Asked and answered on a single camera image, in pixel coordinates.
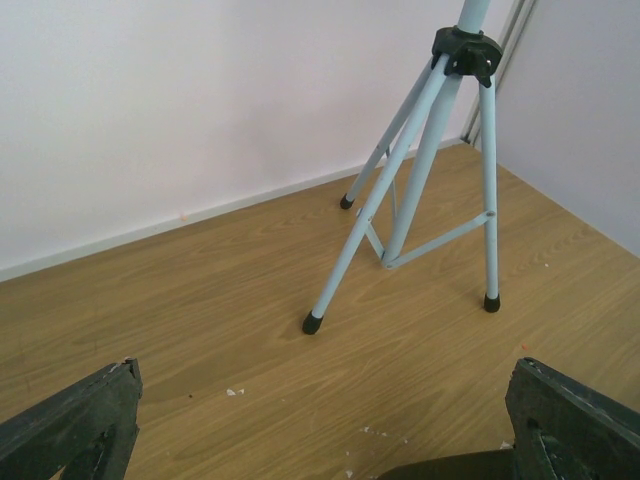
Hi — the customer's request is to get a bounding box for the black metronome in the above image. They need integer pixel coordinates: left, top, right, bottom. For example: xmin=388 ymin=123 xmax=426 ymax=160
xmin=378 ymin=449 xmax=519 ymax=480

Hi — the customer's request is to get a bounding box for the light blue music stand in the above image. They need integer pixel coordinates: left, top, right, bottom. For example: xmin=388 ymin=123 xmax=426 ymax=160
xmin=301 ymin=1 xmax=503 ymax=335

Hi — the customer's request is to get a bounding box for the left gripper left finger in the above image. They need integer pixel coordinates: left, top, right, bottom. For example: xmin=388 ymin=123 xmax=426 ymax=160
xmin=1 ymin=358 xmax=143 ymax=479

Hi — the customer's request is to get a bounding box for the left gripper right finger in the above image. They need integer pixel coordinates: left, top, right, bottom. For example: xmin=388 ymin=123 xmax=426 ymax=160
xmin=505 ymin=357 xmax=639 ymax=479

